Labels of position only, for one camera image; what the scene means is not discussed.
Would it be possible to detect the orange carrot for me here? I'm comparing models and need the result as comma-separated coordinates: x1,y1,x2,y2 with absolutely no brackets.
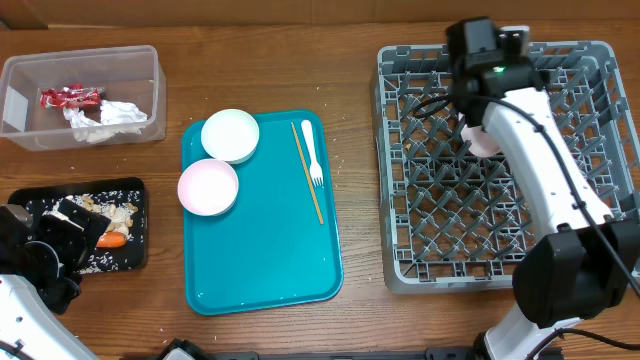
96,231,127,248

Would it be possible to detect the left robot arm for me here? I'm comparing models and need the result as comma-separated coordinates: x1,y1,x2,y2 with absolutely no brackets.
1,199,110,359

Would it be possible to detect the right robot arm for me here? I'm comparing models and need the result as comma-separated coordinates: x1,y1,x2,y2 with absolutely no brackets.
446,17,639,359

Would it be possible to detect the white tissue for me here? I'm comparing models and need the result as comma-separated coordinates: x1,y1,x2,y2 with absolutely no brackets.
63,100,148,144

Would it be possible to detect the teal serving tray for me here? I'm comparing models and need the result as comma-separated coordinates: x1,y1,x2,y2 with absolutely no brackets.
184,110,344,316

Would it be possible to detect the white bowl with scraps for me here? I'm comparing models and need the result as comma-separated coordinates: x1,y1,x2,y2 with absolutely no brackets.
201,109,260,164

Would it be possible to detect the clear plastic bin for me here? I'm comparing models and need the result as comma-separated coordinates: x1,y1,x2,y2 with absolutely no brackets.
1,45,167,151

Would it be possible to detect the grey dishwasher rack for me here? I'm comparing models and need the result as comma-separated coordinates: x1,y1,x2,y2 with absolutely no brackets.
371,41,639,294

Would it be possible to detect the white plastic fork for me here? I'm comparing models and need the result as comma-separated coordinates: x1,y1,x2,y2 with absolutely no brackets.
301,119,324,186

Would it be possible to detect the black waste tray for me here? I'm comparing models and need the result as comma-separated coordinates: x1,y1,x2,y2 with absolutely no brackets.
8,177,149,275

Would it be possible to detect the wooden chopstick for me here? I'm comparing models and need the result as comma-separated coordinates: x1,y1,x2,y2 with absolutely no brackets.
291,122,324,225

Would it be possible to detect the red snack wrapper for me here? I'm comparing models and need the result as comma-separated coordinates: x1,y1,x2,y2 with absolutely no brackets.
40,84,105,109

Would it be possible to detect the large pink plate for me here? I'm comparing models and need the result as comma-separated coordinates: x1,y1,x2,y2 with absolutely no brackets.
458,113,501,158

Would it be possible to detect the food scraps pile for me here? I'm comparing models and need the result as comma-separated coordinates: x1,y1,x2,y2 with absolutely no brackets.
66,190,145,275

